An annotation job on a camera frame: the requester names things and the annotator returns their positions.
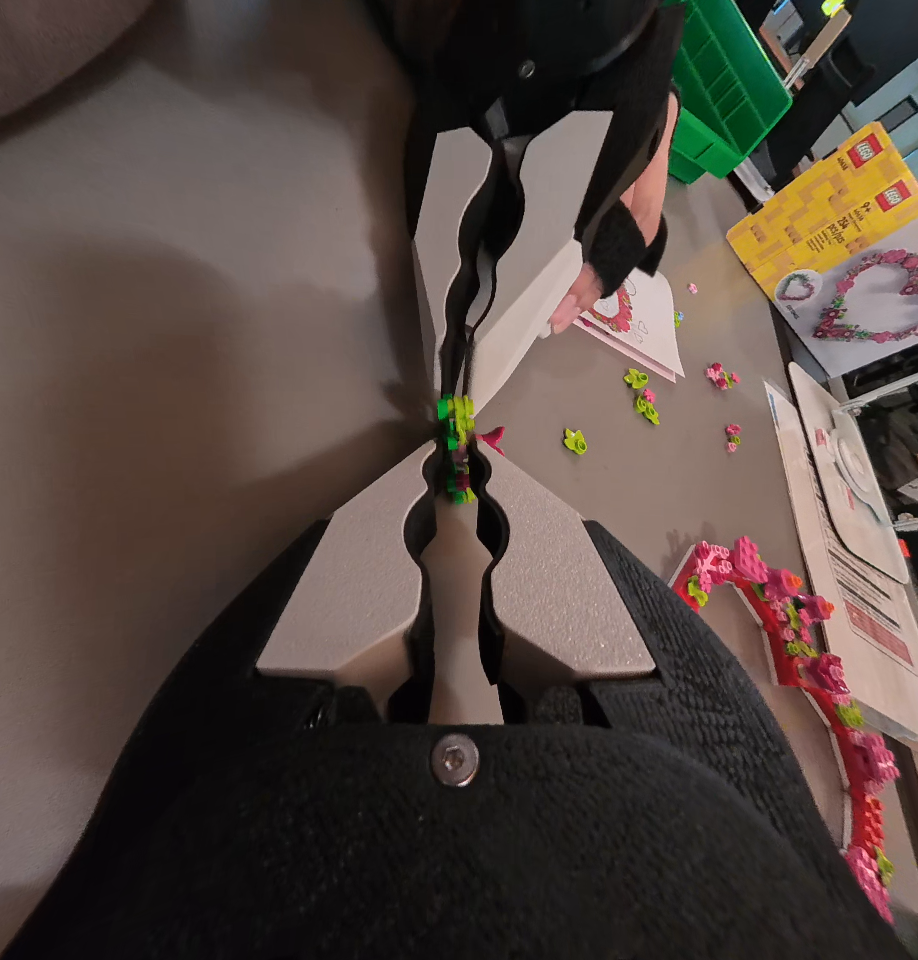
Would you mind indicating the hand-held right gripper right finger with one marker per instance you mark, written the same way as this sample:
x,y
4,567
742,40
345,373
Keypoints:
x,y
564,600

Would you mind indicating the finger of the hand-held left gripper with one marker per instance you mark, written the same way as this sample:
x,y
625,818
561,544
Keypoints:
x,y
556,210
444,210

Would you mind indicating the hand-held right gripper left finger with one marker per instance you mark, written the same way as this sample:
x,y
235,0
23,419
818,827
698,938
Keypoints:
x,y
339,600

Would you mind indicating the magenta lego flower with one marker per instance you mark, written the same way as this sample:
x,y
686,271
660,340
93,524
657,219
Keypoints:
x,y
495,439

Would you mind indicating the red lego heart wreath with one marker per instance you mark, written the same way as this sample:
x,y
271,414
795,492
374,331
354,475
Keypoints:
x,y
743,559

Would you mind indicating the green lego flower sprig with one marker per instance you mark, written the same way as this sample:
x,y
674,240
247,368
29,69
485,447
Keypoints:
x,y
456,420

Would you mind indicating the lego instruction booklet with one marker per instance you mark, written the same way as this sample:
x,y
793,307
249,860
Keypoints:
x,y
653,330

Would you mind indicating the pink lego flower cluster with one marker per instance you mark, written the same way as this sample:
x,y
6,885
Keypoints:
x,y
719,375

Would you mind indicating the small pink lime lego cluster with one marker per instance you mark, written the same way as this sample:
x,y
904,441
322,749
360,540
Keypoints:
x,y
732,437

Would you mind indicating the yellow lego box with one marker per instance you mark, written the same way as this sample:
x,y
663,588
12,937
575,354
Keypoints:
x,y
826,217

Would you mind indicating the person's left hand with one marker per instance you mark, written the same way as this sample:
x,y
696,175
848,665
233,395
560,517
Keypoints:
x,y
575,307

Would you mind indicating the green divided plastic bin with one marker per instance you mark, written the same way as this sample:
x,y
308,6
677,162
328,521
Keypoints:
x,y
717,67

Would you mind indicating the lime leaf with pink flower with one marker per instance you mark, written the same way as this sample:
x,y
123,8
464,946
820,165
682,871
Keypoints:
x,y
647,409

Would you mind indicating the laminated instruction sheet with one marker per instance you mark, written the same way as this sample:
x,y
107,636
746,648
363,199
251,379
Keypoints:
x,y
871,622

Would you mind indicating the wooden board on white stand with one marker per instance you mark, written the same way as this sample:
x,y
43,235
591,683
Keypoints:
x,y
856,465

